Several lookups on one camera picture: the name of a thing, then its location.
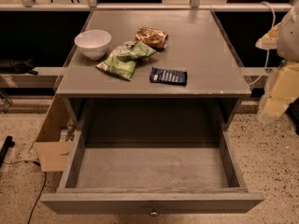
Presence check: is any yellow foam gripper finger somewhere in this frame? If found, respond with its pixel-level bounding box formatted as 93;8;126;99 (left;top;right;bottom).
258;63;299;120

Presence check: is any blue rxbar blueberry wrapper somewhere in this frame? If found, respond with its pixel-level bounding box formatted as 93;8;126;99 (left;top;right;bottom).
149;67;188;86

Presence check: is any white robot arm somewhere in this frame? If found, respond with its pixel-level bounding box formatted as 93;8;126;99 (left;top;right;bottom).
255;0;299;123

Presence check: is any metal drawer knob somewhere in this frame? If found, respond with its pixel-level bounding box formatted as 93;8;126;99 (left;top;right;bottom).
149;209;159;217

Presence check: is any open grey top drawer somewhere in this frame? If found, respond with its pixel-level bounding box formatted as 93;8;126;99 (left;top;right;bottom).
39;97;265;217

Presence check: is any crushed gold snack can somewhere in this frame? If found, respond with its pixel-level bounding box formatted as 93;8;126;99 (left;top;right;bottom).
135;26;168;49

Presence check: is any green chip bag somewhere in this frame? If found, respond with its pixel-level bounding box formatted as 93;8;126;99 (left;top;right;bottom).
96;41;156;81

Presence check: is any white ceramic bowl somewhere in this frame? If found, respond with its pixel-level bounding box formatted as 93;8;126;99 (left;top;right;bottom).
75;30;112;60

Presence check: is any cardboard box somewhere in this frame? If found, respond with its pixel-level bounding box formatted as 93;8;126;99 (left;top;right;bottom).
35;96;75;172

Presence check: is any black object on shelf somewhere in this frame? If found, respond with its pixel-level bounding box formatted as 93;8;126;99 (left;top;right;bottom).
0;59;38;76

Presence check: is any black object on floor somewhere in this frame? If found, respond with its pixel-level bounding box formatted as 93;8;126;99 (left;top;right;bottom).
0;135;15;167

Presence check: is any white cable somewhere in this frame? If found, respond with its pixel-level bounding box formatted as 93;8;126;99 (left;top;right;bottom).
248;1;278;87

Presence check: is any black floor cable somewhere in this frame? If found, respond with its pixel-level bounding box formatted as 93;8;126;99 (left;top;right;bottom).
3;160;48;224

